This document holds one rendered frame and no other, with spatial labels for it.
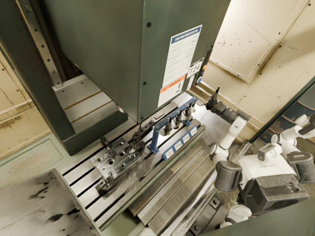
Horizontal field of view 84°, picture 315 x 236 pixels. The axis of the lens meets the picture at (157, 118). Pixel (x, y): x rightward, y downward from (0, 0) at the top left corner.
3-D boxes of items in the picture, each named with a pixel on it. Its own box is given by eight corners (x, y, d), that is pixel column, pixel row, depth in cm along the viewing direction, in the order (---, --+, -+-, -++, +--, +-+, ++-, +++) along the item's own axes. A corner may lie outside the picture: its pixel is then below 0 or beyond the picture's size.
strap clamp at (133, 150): (144, 149, 146) (146, 140, 134) (132, 158, 139) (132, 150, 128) (142, 146, 147) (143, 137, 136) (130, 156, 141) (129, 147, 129)
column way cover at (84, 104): (121, 109, 170) (118, 64, 130) (76, 136, 146) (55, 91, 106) (118, 106, 172) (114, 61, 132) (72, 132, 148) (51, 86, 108)
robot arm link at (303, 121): (332, 120, 94) (313, 130, 104) (314, 106, 98) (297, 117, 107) (326, 129, 89) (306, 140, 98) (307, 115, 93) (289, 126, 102)
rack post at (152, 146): (159, 150, 147) (164, 130, 124) (154, 154, 144) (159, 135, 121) (151, 143, 151) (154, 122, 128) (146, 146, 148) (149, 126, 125)
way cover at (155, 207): (215, 164, 176) (222, 157, 163) (152, 240, 131) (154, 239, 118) (192, 144, 187) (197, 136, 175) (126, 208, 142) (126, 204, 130)
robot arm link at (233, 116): (227, 119, 128) (241, 129, 124) (224, 121, 119) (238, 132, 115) (237, 106, 123) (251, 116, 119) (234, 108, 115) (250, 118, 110)
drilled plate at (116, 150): (140, 159, 136) (141, 156, 132) (109, 185, 121) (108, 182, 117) (122, 140, 145) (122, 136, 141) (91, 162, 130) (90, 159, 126)
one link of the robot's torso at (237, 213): (247, 220, 151) (267, 197, 120) (237, 238, 143) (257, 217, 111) (230, 208, 160) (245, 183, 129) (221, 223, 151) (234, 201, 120)
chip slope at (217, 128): (224, 138, 197) (235, 124, 177) (186, 180, 162) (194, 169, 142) (168, 95, 231) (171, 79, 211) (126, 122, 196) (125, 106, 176)
